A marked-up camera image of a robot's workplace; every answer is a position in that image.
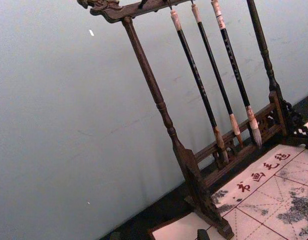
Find dark carved wooden brush rack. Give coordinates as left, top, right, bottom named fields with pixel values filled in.
left=77, top=0, right=308, bottom=240

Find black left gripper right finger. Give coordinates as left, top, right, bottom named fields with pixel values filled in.
left=197, top=228, right=211, bottom=240

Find black calligraphy brush, brown tip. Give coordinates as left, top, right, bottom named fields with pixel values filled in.
left=190, top=2, right=245, bottom=149

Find white felt mat, red grid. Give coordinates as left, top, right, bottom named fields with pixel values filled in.
left=210, top=143, right=308, bottom=240

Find black calligraphy brush, labelled handle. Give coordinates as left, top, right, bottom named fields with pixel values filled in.
left=210, top=0, right=263, bottom=148

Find black calligraphy brush, dark tip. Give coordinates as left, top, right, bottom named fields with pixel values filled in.
left=168, top=5, right=230, bottom=165

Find white paper sheet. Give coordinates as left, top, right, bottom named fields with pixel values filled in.
left=152, top=211, right=221, bottom=240

